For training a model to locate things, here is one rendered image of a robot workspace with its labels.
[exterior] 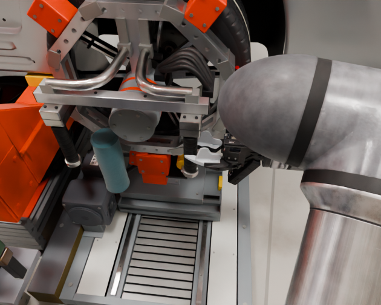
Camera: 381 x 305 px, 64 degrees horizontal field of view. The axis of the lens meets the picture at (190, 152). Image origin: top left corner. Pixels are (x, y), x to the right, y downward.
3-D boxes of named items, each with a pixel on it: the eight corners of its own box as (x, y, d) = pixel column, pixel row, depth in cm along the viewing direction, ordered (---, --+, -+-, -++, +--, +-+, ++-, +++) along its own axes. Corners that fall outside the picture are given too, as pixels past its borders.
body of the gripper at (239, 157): (223, 124, 76) (271, 128, 75) (221, 147, 83) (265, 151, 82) (222, 146, 71) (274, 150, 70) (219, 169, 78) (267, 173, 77)
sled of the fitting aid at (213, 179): (222, 166, 173) (224, 155, 166) (219, 222, 149) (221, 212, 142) (136, 159, 177) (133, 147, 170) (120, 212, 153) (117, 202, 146)
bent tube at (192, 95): (204, 59, 83) (206, 20, 75) (198, 104, 70) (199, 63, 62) (141, 55, 84) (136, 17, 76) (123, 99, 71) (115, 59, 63)
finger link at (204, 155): (184, 142, 75) (221, 141, 75) (184, 158, 79) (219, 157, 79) (184, 152, 73) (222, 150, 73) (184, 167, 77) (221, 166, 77)
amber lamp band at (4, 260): (14, 252, 88) (8, 247, 85) (7, 266, 86) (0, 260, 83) (1, 251, 89) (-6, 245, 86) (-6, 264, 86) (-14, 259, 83)
